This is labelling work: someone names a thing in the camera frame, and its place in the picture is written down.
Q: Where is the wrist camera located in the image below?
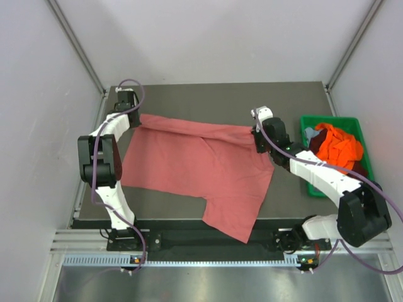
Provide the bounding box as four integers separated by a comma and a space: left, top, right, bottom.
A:
115, 90, 136, 111
251, 106, 273, 124

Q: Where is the light blue t shirt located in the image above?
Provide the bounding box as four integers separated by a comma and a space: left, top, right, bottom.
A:
304, 127, 319, 142

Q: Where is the maroon t shirt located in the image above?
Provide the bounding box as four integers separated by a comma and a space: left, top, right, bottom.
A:
308, 130, 369, 179

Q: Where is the aluminium frame post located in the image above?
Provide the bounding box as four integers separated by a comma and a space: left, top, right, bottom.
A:
45, 0, 106, 96
324, 0, 385, 94

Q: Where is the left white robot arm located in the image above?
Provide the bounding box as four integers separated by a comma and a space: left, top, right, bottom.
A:
77, 87, 143, 250

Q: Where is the grey slotted cable duct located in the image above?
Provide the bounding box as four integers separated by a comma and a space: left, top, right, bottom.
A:
63, 254, 315, 267

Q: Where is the green plastic bin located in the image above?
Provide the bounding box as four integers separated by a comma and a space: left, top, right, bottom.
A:
300, 115, 375, 181

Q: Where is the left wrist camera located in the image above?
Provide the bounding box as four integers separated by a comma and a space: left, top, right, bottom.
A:
115, 90, 136, 111

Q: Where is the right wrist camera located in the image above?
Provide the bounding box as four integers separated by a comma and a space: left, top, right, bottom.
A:
251, 106, 273, 124

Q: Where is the right aluminium frame post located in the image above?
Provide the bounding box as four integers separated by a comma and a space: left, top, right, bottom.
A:
324, 0, 385, 94

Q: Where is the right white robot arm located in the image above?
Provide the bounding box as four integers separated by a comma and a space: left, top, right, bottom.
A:
251, 110, 392, 249

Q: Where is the left aluminium frame post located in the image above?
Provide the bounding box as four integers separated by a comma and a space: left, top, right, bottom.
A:
45, 0, 106, 96

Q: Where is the orange t shirt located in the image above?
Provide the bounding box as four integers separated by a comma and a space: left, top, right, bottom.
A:
314, 122, 365, 176

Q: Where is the aluminium front rail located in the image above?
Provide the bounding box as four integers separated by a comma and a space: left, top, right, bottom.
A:
48, 228, 396, 255

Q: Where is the pink t shirt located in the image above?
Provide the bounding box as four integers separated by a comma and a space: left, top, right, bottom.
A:
121, 114, 275, 243

